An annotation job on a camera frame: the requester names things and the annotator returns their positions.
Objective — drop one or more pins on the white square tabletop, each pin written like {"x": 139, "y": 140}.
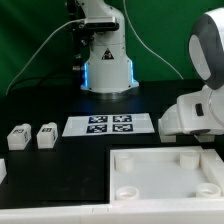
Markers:
{"x": 166, "y": 173}

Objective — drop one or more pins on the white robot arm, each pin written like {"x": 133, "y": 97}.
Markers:
{"x": 109, "y": 71}

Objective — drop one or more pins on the white sheet with tags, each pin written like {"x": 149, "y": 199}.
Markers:
{"x": 108, "y": 125}

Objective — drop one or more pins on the white L-shaped obstacle fence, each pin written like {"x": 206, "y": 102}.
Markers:
{"x": 155, "y": 211}

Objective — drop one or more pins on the black camera stand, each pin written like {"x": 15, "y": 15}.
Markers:
{"x": 80, "y": 38}

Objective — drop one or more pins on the grey camera on stand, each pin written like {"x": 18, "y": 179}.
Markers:
{"x": 99, "y": 24}

